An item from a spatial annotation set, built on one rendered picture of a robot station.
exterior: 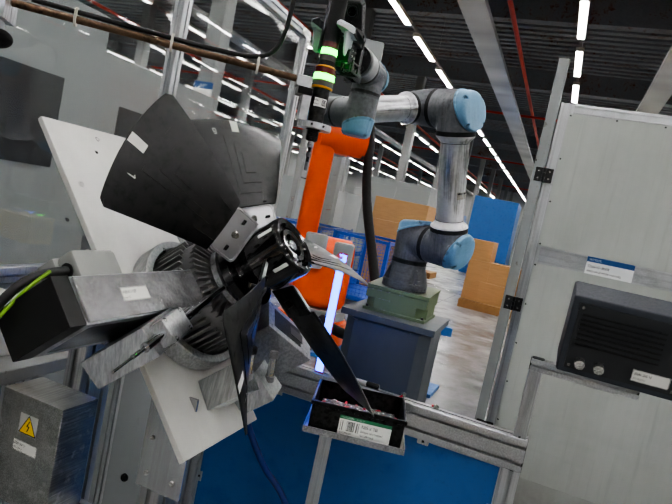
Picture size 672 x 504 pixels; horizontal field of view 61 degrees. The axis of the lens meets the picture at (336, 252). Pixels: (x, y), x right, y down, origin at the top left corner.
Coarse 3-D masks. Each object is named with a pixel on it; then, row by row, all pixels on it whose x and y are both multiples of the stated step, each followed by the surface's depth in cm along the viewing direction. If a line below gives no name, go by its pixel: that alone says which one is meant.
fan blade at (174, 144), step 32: (160, 128) 90; (192, 128) 95; (128, 160) 86; (160, 160) 90; (192, 160) 95; (128, 192) 86; (160, 192) 91; (192, 192) 95; (224, 192) 100; (160, 224) 92; (192, 224) 96; (224, 224) 101
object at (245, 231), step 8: (240, 208) 103; (232, 216) 102; (240, 216) 103; (248, 216) 104; (232, 224) 103; (240, 224) 104; (248, 224) 105; (256, 224) 106; (224, 232) 102; (240, 232) 104; (248, 232) 105; (216, 240) 101; (224, 240) 102; (232, 240) 103; (240, 240) 105; (248, 240) 106; (216, 248) 102; (232, 248) 104; (240, 248) 105; (224, 256) 103; (232, 256) 104
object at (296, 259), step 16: (272, 224) 105; (288, 224) 110; (256, 240) 105; (272, 240) 103; (288, 240) 109; (304, 240) 113; (240, 256) 108; (256, 256) 104; (272, 256) 103; (288, 256) 103; (304, 256) 111; (224, 272) 105; (240, 272) 107; (256, 272) 104; (272, 272) 104; (288, 272) 104; (304, 272) 106; (240, 288) 105; (272, 288) 107
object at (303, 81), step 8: (296, 80) 114; (304, 80) 113; (296, 88) 115; (304, 88) 113; (312, 88) 114; (304, 96) 114; (304, 104) 114; (304, 112) 114; (304, 120) 114; (304, 128) 118; (320, 128) 113; (328, 128) 115
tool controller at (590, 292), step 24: (576, 288) 130; (600, 288) 132; (576, 312) 127; (600, 312) 125; (624, 312) 123; (648, 312) 121; (576, 336) 128; (600, 336) 126; (624, 336) 124; (648, 336) 122; (576, 360) 128; (600, 360) 127; (624, 360) 125; (648, 360) 123; (624, 384) 127; (648, 384) 125
